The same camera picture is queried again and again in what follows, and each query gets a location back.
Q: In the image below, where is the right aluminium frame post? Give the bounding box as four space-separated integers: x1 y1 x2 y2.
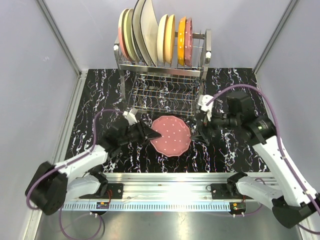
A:
253 0 300 74

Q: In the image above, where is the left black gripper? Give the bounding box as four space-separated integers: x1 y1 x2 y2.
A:
119 118 161 146

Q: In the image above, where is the aluminium frame post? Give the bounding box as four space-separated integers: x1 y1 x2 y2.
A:
253 0 300 74
35 0 83 78

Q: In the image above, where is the pink polka dot plate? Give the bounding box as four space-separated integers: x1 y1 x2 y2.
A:
184 17 193 67
150 115 191 157

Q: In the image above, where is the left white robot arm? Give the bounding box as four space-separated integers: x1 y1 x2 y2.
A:
25 121 162 216

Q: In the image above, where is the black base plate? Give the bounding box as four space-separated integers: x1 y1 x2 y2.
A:
79 183 124 200
205 183 252 201

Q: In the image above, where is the cream round plate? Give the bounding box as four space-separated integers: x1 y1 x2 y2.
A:
157 14 169 64

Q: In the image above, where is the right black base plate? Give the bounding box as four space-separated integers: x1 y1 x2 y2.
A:
205 183 252 201

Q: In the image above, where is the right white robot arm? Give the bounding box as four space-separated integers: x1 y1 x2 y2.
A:
191 91 320 229

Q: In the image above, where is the pink and cream plate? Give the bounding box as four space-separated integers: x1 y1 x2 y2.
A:
118 8 130 60

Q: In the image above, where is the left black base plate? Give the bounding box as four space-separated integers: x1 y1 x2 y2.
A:
79 183 124 200

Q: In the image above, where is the black marble pattern mat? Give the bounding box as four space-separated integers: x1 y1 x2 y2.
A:
65 69 269 173

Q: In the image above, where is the white square plate black rim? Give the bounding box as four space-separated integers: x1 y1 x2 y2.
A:
140 0 158 66

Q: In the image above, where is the slotted white cable duct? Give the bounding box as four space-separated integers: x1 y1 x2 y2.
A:
63 201 231 212

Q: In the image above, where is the aluminium mounting rail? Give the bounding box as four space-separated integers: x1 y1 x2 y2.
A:
106 172 233 202

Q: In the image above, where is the steel two-tier dish rack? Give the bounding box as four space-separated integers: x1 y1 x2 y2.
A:
113 29 212 121

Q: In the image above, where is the pale green round plate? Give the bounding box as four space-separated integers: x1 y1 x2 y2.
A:
123 8 138 62

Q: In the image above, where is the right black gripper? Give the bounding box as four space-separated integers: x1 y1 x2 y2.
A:
190 105 241 146

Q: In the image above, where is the tan round plate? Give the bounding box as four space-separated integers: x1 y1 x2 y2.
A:
164 14 176 65

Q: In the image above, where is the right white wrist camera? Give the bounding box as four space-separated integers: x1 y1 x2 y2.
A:
196 94 213 113

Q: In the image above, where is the left aluminium frame post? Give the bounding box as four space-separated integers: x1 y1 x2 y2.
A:
35 0 83 78

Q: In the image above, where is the orange polka dot plate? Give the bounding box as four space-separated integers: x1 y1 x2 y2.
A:
177 17 187 66

